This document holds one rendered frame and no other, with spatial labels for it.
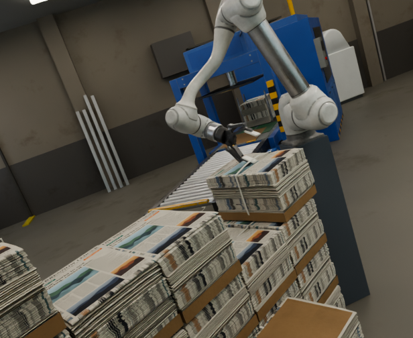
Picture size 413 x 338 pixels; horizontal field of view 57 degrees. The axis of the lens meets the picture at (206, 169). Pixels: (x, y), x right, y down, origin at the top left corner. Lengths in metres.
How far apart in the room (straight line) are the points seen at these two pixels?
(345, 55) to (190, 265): 7.45
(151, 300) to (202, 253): 0.22
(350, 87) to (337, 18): 1.72
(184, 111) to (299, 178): 0.58
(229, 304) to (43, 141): 6.93
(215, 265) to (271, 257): 0.32
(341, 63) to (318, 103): 6.49
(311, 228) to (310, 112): 0.53
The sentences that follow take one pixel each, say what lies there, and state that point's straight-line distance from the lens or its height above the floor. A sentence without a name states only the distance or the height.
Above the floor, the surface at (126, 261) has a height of 1.07.
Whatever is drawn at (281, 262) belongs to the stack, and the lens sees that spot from 1.58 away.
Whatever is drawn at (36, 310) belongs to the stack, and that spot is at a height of 1.14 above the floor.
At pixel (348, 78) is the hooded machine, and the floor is 0.47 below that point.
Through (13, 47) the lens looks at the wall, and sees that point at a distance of 8.11.
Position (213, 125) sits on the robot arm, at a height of 1.27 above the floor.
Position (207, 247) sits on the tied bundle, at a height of 1.00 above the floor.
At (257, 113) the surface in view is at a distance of 4.17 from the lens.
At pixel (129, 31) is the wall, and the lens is 7.96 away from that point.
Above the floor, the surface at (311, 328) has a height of 0.60.
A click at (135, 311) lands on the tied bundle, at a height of 0.98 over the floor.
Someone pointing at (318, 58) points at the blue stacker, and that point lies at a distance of 5.57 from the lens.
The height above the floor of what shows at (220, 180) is 1.04.
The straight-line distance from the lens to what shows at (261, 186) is 1.58.
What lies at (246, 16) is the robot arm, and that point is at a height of 1.67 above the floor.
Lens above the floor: 1.51
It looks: 14 degrees down
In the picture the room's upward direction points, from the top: 20 degrees counter-clockwise
